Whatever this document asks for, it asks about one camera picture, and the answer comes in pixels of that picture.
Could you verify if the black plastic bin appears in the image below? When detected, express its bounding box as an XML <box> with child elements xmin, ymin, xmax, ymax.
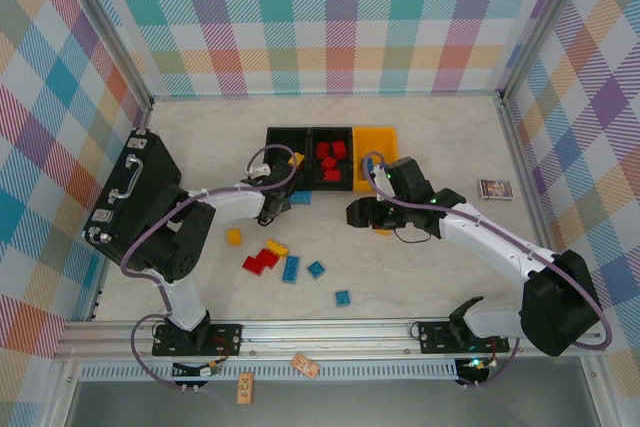
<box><xmin>309</xmin><ymin>125</ymin><xmax>357</xmax><ymax>195</ymax></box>
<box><xmin>264</xmin><ymin>125</ymin><xmax>315</xmax><ymax>193</ymax></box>

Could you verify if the yellow plastic bin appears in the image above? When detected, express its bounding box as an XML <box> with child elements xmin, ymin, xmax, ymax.
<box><xmin>352</xmin><ymin>125</ymin><xmax>401</xmax><ymax>194</ymax></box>

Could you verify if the long blue lego brick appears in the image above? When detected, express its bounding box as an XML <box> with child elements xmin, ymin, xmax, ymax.
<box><xmin>281</xmin><ymin>254</ymin><xmax>302</xmax><ymax>284</ymax></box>

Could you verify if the printed card box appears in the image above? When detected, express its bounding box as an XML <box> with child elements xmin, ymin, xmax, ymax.
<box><xmin>476</xmin><ymin>177</ymin><xmax>515</xmax><ymax>202</ymax></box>

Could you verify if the black hard carrying case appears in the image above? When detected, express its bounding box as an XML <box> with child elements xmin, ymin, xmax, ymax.
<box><xmin>81</xmin><ymin>128</ymin><xmax>184</xmax><ymax>261</ymax></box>

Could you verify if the orange paper tag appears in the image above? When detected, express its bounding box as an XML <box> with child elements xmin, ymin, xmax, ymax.
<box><xmin>290</xmin><ymin>353</ymin><xmax>322</xmax><ymax>381</ymax></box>
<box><xmin>234</xmin><ymin>372</ymin><xmax>256</xmax><ymax>406</ymax></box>

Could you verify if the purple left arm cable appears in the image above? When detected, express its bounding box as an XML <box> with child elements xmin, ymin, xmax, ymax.
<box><xmin>121</xmin><ymin>144</ymin><xmax>301</xmax><ymax>393</ymax></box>

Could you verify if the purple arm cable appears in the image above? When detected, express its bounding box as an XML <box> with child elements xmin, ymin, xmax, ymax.
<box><xmin>121</xmin><ymin>144</ymin><xmax>301</xmax><ymax>393</ymax></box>
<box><xmin>362</xmin><ymin>149</ymin><xmax>614</xmax><ymax>391</ymax></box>

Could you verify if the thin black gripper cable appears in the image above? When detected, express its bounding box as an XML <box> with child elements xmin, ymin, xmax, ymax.
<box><xmin>392</xmin><ymin>224</ymin><xmax>434</xmax><ymax>245</ymax></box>

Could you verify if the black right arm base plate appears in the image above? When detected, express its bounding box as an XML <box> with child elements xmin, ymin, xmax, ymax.
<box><xmin>415</xmin><ymin>319</ymin><xmax>512</xmax><ymax>355</ymax></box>

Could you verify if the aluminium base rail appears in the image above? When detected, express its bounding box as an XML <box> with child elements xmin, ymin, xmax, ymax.
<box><xmin>52</xmin><ymin>319</ymin><xmax>609</xmax><ymax>364</ymax></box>

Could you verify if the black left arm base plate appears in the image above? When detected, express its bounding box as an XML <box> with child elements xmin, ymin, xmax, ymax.
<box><xmin>151</xmin><ymin>321</ymin><xmax>245</xmax><ymax>360</ymax></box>

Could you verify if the white slotted cable duct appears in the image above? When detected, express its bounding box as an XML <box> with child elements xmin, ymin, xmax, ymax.
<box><xmin>79</xmin><ymin>359</ymin><xmax>494</xmax><ymax>383</ymax></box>

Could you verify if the thin red black wire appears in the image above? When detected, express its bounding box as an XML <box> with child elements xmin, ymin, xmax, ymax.
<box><xmin>208</xmin><ymin>335</ymin><xmax>233</xmax><ymax>364</ymax></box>

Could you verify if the power connector with wires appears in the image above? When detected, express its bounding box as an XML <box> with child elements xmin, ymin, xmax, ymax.
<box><xmin>171</xmin><ymin>360</ymin><xmax>224</xmax><ymax>380</ymax></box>
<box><xmin>456</xmin><ymin>355</ymin><xmax>502</xmax><ymax>374</ymax></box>

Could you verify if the aluminium frame post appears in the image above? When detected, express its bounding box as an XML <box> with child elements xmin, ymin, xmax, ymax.
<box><xmin>496</xmin><ymin>0</ymin><xmax>594</xmax><ymax>106</ymax></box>
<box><xmin>56</xmin><ymin>0</ymin><xmax>154</xmax><ymax>121</ymax></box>

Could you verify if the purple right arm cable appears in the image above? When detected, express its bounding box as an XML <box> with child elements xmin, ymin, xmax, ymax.
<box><xmin>362</xmin><ymin>149</ymin><xmax>614</xmax><ymax>391</ymax></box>

